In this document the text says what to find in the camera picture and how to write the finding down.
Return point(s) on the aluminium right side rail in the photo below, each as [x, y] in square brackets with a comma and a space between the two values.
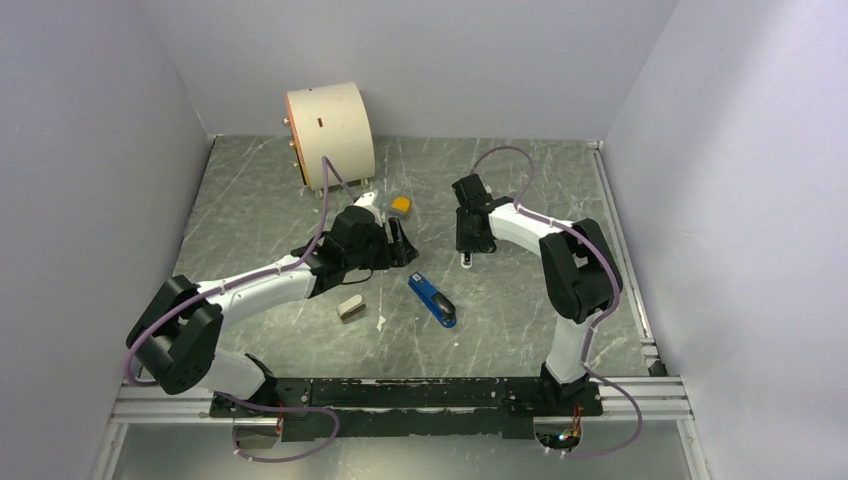
[653, 364]

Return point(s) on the aluminium rail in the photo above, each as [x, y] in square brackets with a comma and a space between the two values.
[653, 364]
[658, 398]

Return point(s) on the beige cylindrical drum device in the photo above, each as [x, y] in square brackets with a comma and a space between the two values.
[331, 135]

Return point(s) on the aluminium front rail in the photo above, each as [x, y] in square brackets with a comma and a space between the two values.
[658, 398]

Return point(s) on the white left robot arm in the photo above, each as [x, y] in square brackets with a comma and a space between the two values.
[176, 338]

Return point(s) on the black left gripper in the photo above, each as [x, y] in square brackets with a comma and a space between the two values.
[402, 251]

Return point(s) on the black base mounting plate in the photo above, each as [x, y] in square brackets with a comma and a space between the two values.
[371, 408]

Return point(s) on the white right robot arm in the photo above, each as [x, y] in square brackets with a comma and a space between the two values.
[581, 279]

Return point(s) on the light blue small box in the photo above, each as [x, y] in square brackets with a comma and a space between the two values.
[466, 258]

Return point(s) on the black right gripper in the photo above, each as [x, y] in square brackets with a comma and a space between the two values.
[464, 243]

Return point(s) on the blue black stapler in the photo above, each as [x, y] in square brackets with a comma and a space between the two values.
[436, 302]

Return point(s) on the beige brown small box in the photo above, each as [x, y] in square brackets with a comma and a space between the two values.
[350, 308]

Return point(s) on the yellow grey small box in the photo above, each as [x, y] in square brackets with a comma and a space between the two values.
[400, 207]

